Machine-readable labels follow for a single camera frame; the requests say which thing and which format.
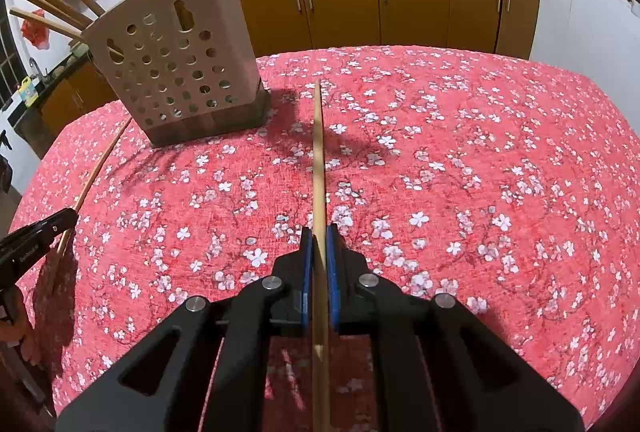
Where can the person's left hand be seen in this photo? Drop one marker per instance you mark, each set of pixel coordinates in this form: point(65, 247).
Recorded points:
point(20, 337)

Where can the hanging red plastic bag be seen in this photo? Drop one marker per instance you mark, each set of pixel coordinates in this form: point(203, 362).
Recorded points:
point(35, 30)

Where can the beige perforated utensil holder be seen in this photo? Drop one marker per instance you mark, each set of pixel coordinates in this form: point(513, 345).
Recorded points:
point(215, 2)

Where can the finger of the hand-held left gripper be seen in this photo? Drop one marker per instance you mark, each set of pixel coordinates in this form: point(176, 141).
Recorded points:
point(30, 242)
point(9, 297)

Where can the wooden base cabinets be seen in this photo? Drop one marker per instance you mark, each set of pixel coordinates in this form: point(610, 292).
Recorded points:
point(410, 7)

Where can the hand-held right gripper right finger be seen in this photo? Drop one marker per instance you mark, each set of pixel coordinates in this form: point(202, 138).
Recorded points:
point(333, 272)

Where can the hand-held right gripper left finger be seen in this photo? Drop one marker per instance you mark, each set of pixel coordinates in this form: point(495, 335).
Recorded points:
point(306, 272)

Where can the red floral tablecloth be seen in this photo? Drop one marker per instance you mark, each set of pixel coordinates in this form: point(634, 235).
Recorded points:
point(450, 137)

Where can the kitchen faucet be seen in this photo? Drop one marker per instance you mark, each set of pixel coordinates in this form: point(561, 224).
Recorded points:
point(35, 68)

